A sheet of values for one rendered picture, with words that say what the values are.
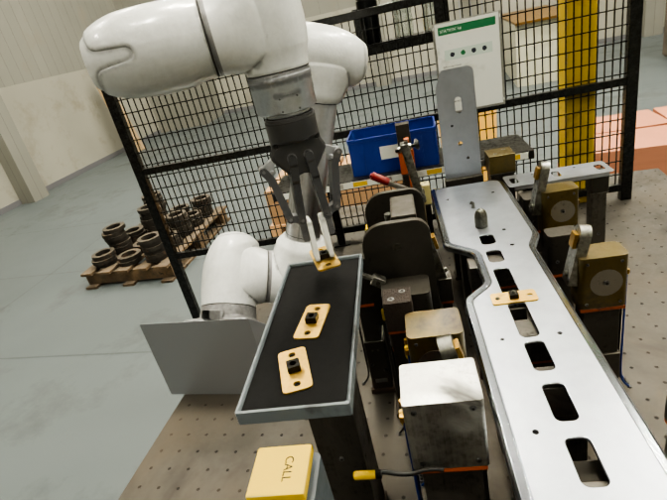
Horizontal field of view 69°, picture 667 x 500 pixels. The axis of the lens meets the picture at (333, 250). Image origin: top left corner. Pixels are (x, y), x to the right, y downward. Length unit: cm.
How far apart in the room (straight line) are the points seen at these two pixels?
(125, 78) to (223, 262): 76
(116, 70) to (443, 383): 57
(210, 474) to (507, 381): 71
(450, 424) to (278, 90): 48
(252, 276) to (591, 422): 90
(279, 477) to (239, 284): 88
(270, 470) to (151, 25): 53
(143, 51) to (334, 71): 64
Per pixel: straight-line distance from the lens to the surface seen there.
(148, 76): 69
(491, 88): 189
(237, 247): 138
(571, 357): 87
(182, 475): 127
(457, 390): 65
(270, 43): 67
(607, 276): 107
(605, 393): 82
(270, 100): 69
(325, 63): 123
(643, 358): 136
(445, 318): 82
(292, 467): 54
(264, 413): 60
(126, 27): 69
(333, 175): 75
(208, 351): 133
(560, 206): 137
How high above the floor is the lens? 155
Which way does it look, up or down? 25 degrees down
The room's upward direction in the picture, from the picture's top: 13 degrees counter-clockwise
